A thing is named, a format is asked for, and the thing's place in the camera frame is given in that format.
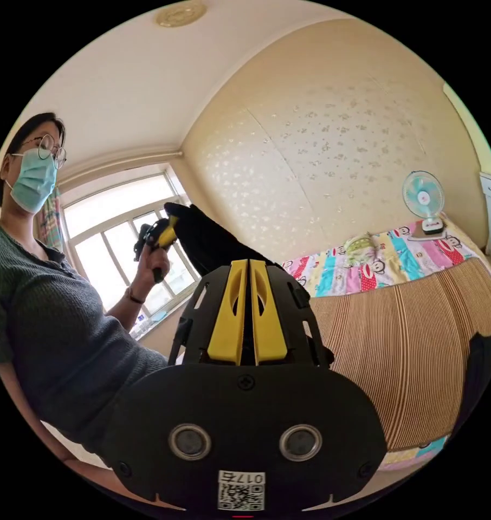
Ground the green patterned pillow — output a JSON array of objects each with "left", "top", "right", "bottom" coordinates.
[{"left": 342, "top": 232, "right": 377, "bottom": 267}]

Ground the person's left forearm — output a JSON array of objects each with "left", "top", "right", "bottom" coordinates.
[{"left": 105, "top": 287, "right": 145, "bottom": 332}]

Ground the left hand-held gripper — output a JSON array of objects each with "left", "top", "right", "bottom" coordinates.
[{"left": 133, "top": 215, "right": 180, "bottom": 284}]

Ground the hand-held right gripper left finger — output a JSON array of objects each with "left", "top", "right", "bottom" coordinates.
[{"left": 208, "top": 259, "right": 248, "bottom": 365}]

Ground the person's body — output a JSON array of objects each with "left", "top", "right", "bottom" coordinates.
[{"left": 0, "top": 112, "right": 169, "bottom": 464}]

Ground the colourful checked curtain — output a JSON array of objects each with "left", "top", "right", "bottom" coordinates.
[{"left": 37, "top": 186, "right": 64, "bottom": 254}]

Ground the window with white frame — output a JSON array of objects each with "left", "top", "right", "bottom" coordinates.
[{"left": 60, "top": 170, "right": 202, "bottom": 330}]

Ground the person's left hand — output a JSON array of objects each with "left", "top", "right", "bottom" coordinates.
[{"left": 128, "top": 245, "right": 172, "bottom": 301}]

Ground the person's right forearm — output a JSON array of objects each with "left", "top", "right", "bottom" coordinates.
[{"left": 38, "top": 418, "right": 126, "bottom": 495}]

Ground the small teal table fan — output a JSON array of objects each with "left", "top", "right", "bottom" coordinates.
[{"left": 401, "top": 170, "right": 449, "bottom": 241}]

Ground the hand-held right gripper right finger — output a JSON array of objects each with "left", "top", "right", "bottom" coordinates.
[{"left": 250, "top": 259, "right": 288, "bottom": 366}]

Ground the round ceiling lamp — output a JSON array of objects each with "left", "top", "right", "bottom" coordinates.
[{"left": 155, "top": 1, "right": 209, "bottom": 28}]

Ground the bed with woven mat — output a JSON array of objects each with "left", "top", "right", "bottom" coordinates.
[{"left": 281, "top": 217, "right": 491, "bottom": 474}]

